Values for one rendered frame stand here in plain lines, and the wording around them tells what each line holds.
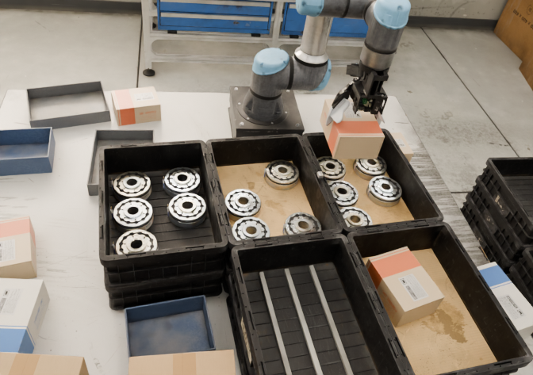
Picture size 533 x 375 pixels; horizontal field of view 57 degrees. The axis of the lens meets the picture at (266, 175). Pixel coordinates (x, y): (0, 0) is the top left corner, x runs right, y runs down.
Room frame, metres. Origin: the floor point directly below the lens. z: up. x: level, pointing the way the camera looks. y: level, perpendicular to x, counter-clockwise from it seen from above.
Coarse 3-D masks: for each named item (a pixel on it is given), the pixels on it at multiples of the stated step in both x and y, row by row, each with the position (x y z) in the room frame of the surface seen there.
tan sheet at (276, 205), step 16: (224, 176) 1.06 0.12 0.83; (240, 176) 1.07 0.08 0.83; (256, 176) 1.08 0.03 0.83; (224, 192) 0.99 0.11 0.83; (256, 192) 1.01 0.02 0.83; (272, 192) 1.02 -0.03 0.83; (288, 192) 1.04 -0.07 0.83; (304, 192) 1.05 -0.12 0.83; (272, 208) 0.96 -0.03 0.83; (288, 208) 0.97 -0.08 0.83; (304, 208) 0.98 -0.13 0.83; (272, 224) 0.90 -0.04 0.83
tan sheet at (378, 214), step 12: (348, 168) 1.19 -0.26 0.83; (348, 180) 1.13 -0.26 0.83; (360, 180) 1.14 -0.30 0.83; (360, 192) 1.09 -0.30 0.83; (360, 204) 1.04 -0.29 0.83; (372, 204) 1.05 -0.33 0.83; (372, 216) 0.99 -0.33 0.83; (384, 216) 1.00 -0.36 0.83; (396, 216) 1.01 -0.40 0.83; (408, 216) 1.02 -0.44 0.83
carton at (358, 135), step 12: (324, 108) 1.10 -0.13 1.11; (348, 108) 1.09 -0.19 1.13; (324, 120) 1.08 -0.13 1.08; (348, 120) 1.04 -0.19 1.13; (360, 120) 1.05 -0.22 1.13; (372, 120) 1.06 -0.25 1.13; (324, 132) 1.06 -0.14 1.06; (336, 132) 0.99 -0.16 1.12; (348, 132) 0.98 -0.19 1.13; (360, 132) 0.99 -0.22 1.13; (372, 132) 1.00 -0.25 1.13; (336, 144) 0.97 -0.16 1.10; (348, 144) 0.97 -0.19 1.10; (360, 144) 0.98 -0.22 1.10; (372, 144) 0.99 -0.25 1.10; (336, 156) 0.96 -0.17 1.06; (348, 156) 0.97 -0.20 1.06; (360, 156) 0.98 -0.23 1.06; (372, 156) 0.99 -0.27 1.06
